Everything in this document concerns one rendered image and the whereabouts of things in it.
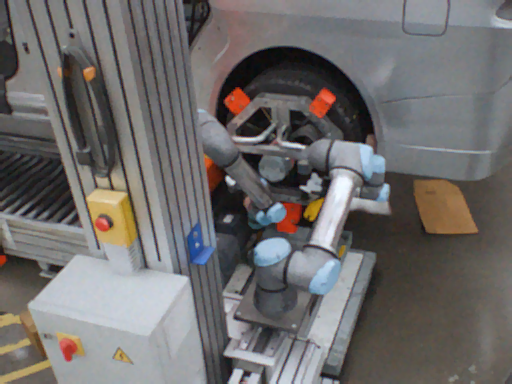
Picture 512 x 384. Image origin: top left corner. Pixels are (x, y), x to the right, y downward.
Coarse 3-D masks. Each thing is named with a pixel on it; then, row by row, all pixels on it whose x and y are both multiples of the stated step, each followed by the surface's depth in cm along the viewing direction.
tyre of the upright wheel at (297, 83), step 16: (288, 64) 274; (304, 64) 273; (256, 80) 272; (272, 80) 263; (288, 80) 260; (304, 80) 259; (320, 80) 263; (336, 80) 269; (304, 96) 260; (336, 96) 261; (352, 96) 271; (336, 112) 259; (352, 112) 265; (352, 128) 262
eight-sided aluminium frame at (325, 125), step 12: (264, 96) 261; (276, 96) 261; (288, 96) 259; (300, 96) 258; (252, 108) 264; (288, 108) 257; (300, 108) 254; (240, 120) 270; (312, 120) 256; (324, 120) 256; (228, 132) 276; (240, 132) 280; (324, 132) 257; (336, 132) 257; (252, 168) 290; (264, 180) 291; (276, 192) 287; (288, 192) 288; (300, 192) 285
